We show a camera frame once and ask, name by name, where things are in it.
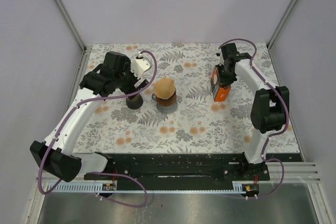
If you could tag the clear glass carafe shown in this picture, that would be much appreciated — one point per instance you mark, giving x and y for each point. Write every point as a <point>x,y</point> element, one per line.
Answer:
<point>165,110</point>

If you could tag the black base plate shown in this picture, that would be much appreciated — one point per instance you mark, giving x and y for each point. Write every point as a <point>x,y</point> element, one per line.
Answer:
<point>176,171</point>

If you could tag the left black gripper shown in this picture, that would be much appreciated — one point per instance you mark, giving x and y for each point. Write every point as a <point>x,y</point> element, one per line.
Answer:
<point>132,87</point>

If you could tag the orange coffee filter box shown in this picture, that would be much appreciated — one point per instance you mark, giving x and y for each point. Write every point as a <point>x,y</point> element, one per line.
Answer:
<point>219,91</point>

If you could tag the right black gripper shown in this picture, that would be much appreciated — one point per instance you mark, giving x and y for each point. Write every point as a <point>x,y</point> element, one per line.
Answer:
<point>225,82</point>

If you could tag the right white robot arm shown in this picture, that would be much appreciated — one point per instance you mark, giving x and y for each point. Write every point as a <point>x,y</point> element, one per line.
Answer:
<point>270,111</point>

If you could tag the brown wooden ring holder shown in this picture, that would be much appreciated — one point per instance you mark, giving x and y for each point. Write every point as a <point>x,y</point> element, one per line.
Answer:
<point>166,102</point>

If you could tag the brown paper coffee filter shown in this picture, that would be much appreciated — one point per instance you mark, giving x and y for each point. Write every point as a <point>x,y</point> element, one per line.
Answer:
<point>164,88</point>

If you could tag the aluminium frame rail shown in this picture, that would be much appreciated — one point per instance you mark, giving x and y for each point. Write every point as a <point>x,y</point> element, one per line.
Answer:
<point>64,13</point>

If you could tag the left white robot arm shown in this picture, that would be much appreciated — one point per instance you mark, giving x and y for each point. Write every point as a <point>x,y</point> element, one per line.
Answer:
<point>55,153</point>

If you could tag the red topped dark flask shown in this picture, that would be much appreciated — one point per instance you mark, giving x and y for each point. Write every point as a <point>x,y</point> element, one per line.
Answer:
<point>134,103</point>

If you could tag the white slotted cable duct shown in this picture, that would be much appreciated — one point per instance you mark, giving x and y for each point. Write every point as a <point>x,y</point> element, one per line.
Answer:
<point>101,187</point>

